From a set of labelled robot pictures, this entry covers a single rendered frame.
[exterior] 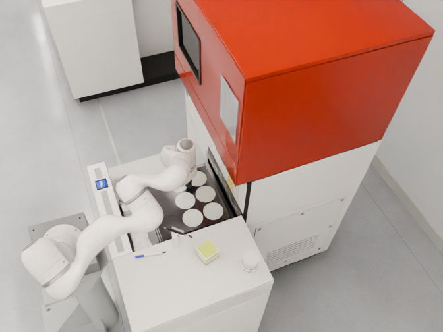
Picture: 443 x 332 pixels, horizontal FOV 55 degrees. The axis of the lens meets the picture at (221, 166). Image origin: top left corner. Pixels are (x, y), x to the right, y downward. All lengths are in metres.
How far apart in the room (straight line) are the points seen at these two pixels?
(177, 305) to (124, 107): 2.40
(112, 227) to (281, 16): 0.98
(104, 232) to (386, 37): 1.21
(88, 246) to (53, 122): 2.44
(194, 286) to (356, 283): 1.48
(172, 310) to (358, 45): 1.24
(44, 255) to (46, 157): 2.14
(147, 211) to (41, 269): 0.40
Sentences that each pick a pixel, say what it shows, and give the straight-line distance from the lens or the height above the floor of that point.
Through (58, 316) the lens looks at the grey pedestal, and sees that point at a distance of 2.98.
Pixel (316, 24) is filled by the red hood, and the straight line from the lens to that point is 1.64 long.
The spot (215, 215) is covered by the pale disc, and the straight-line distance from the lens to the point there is 2.10.
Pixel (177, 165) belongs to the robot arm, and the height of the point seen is 1.42.
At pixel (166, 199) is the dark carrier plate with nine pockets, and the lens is 2.16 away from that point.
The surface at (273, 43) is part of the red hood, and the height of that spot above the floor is 1.82.
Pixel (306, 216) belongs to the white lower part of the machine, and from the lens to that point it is 2.39.
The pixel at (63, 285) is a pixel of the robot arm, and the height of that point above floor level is 1.27.
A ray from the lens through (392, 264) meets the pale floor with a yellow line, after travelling 3.23.
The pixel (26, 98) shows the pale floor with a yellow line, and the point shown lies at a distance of 4.23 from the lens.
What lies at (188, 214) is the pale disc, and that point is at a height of 0.90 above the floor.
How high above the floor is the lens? 2.71
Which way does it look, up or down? 53 degrees down
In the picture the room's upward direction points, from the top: 3 degrees clockwise
